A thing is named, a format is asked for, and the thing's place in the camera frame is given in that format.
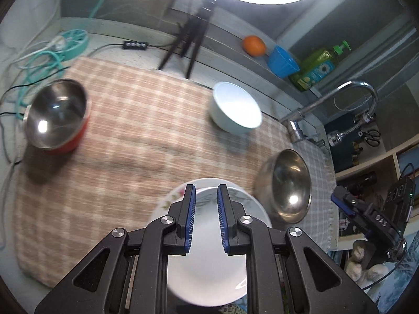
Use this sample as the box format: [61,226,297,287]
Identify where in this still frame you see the dark bottle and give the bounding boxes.
[347,172,378,194]

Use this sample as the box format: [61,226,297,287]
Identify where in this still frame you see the white plate with twig print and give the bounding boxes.
[164,186,272,307]

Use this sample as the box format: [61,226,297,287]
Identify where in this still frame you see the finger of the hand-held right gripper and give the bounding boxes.
[330,186,405,247]

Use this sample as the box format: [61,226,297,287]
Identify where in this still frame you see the black camera cable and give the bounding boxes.
[401,163,419,184]

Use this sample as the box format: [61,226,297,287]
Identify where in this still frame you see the light blue bowl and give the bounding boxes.
[209,82,263,134]

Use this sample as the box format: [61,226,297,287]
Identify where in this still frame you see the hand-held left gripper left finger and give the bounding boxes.
[34,184,197,314]

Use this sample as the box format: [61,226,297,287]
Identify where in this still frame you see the chrome sprayer hose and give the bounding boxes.
[327,113,377,147]

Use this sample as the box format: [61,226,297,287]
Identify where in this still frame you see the wooden shelf unit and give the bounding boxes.
[334,144,419,252]

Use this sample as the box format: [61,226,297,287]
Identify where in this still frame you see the thin black cable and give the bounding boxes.
[0,41,177,166]

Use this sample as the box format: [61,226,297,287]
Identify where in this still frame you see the teal cable reel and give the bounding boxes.
[59,29,90,61]

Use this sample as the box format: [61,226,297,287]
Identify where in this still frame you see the green dish soap bottle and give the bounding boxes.
[288,40,351,92]

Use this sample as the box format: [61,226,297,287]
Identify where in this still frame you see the large pink floral plate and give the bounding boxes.
[149,177,272,226]

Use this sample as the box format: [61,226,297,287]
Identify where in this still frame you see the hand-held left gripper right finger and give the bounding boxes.
[217,184,380,314]

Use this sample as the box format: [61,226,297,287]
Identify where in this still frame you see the orange fruit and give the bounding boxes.
[243,35,266,56]

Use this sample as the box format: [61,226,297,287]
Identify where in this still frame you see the chrome faucet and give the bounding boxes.
[280,81,378,144]

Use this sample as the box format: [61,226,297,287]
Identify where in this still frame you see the thick white cable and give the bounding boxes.
[0,162,20,247]

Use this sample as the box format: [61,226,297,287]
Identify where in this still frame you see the thin white cable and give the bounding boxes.
[0,0,68,64]

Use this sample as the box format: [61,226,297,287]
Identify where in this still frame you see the blue ribbed cup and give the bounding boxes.
[267,45,301,79]

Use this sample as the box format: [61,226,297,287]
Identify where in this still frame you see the black scissors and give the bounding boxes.
[358,129,382,147]

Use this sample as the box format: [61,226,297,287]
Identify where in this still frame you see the black tripod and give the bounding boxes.
[159,0,218,79]

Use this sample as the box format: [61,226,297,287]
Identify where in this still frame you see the plain steel bowl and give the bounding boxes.
[253,149,312,225]

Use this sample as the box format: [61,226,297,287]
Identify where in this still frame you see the teal cable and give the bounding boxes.
[13,0,115,112]

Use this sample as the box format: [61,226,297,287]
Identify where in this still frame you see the person's right hand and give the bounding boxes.
[346,239,393,288]

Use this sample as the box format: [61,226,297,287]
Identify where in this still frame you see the beige checked cloth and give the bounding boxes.
[15,55,338,288]

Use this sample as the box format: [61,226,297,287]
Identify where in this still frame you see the red steel bowl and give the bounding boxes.
[24,78,92,155]

